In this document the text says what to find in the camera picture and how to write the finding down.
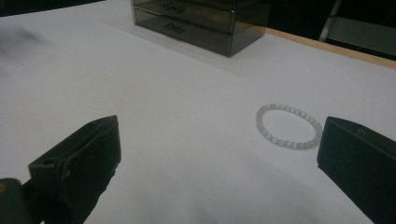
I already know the dark transparent drawer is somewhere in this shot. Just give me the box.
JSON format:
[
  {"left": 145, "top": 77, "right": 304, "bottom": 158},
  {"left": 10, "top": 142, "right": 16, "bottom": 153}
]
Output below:
[{"left": 133, "top": 7, "right": 234, "bottom": 58}]

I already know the dark transparent drawer box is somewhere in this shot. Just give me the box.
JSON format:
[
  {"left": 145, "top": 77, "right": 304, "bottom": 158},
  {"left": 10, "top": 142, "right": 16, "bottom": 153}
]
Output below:
[{"left": 130, "top": 0, "right": 273, "bottom": 58}]

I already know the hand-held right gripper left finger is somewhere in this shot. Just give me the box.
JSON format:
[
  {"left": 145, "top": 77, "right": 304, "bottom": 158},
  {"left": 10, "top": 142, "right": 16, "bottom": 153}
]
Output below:
[{"left": 28, "top": 114, "right": 122, "bottom": 224}]

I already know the white table mat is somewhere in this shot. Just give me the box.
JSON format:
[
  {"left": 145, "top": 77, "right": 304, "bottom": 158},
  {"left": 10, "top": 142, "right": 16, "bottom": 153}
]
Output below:
[{"left": 0, "top": 0, "right": 396, "bottom": 224}]

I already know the white metal stand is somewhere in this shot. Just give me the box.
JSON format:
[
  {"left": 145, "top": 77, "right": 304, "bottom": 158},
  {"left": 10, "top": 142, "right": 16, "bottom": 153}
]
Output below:
[{"left": 318, "top": 0, "right": 396, "bottom": 59}]

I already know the pale bead bracelet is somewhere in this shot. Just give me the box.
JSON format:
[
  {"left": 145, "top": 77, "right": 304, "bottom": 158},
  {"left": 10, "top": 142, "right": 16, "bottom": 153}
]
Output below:
[{"left": 255, "top": 103, "right": 324, "bottom": 150}]

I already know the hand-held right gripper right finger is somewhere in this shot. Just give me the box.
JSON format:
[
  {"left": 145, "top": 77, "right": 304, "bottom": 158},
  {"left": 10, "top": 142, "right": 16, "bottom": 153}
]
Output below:
[{"left": 317, "top": 116, "right": 396, "bottom": 224}]

